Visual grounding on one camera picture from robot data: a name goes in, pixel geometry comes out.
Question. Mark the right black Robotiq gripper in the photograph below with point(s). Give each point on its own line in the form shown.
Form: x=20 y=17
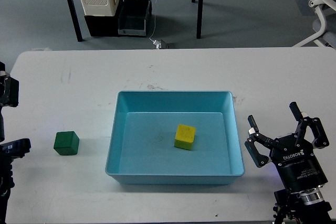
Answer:
x=299 y=166

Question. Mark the yellow block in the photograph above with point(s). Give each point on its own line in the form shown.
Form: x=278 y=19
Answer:
x=184 y=137

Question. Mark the green block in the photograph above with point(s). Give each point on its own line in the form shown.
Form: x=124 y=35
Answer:
x=66 y=143

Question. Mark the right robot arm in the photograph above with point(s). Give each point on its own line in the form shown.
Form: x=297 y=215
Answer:
x=306 y=206

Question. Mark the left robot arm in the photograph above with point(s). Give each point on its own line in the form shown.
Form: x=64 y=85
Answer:
x=9 y=150

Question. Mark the blue plastic box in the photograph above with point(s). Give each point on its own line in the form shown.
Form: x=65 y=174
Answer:
x=142 y=147

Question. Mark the white office chair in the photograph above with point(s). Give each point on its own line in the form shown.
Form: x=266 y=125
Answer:
x=323 y=26

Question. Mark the black open bin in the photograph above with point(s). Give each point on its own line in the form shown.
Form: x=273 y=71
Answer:
x=134 y=17

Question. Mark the black crate under cream crate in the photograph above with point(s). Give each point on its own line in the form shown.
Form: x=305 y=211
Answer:
x=104 y=26

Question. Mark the black table leg left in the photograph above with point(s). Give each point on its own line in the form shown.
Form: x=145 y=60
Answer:
x=75 y=21

